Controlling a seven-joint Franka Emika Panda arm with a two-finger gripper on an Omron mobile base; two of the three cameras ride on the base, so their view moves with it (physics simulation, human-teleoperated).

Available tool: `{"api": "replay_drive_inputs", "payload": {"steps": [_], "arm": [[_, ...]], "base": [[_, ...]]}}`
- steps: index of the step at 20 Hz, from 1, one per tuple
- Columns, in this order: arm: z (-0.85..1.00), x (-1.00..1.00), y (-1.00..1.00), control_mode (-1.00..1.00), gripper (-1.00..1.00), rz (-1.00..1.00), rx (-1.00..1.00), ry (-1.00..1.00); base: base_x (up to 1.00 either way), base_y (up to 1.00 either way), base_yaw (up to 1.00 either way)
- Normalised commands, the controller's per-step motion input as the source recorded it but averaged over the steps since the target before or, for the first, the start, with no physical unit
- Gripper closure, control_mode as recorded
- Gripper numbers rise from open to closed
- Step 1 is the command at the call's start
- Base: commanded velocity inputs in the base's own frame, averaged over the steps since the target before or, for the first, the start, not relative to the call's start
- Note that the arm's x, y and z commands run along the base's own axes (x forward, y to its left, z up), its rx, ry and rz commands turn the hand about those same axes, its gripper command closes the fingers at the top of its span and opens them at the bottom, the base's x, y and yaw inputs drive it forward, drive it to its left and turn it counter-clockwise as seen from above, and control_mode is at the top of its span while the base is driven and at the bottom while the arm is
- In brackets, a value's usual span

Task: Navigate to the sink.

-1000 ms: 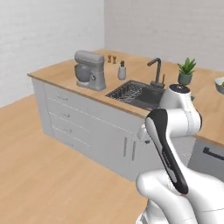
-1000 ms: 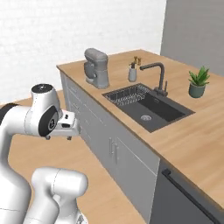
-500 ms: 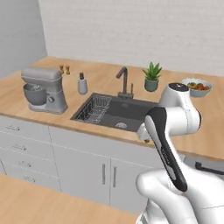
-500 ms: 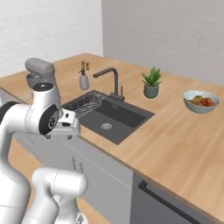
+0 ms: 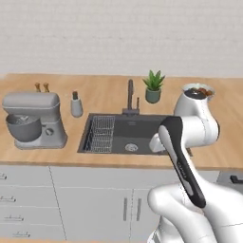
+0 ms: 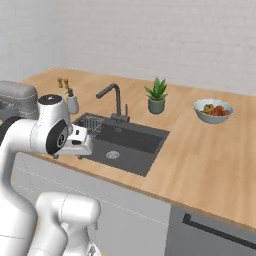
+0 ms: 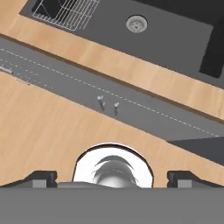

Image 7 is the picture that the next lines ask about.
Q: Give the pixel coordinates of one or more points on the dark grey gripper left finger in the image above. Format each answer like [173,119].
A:
[43,178]

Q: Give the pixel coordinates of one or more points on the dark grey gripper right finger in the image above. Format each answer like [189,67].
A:
[180,178]

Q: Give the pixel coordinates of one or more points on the grey kitchen sink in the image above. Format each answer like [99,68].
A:
[163,38]

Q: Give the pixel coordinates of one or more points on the round metal sink drain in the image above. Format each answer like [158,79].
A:
[136,24]

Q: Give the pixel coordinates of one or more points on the white and grey round object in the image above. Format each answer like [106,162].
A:
[87,166]

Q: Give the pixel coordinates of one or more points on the small silver cupboard knob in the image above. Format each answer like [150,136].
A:
[100,99]
[116,105]

